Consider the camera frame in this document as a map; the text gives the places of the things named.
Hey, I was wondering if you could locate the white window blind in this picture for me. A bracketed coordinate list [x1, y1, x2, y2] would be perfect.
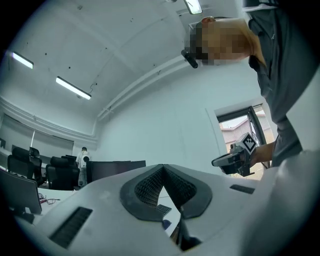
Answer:
[32, 128, 75, 156]
[0, 113, 35, 151]

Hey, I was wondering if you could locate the black head-mounted camera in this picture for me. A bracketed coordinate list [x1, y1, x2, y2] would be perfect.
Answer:
[180, 49, 199, 69]

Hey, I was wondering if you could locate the dark-framed window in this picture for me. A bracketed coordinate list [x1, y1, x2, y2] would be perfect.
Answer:
[215, 104, 272, 173]

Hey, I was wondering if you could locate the distant black monitor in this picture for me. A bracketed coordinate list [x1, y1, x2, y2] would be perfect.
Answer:
[61, 154, 78, 166]

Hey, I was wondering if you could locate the large black monitor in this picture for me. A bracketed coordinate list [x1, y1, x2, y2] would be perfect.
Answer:
[85, 160, 147, 185]

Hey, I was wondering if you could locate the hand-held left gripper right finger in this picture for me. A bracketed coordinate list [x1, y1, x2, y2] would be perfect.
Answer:
[163, 163, 261, 256]

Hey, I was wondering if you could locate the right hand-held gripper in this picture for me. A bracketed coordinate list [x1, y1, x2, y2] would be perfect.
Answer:
[211, 131, 258, 176]

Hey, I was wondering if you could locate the person's right forearm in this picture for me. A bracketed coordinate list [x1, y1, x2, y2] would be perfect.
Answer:
[251, 141, 275, 167]

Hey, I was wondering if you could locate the black keyboard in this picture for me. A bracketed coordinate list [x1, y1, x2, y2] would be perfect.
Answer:
[156, 204, 173, 215]

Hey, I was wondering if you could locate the person's head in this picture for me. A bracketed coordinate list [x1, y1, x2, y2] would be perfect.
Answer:
[184, 16, 266, 67]

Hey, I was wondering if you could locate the black office chair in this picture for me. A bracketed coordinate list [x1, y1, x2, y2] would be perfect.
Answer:
[45, 156, 81, 191]
[6, 146, 44, 187]

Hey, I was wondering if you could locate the person's dark shirt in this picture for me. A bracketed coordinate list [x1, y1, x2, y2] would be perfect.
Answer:
[243, 0, 320, 168]

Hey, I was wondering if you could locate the grey-backed monitor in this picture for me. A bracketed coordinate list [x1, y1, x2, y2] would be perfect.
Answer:
[0, 168, 43, 225]

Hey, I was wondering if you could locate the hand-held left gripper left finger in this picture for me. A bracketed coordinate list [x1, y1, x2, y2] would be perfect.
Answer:
[37, 163, 181, 256]

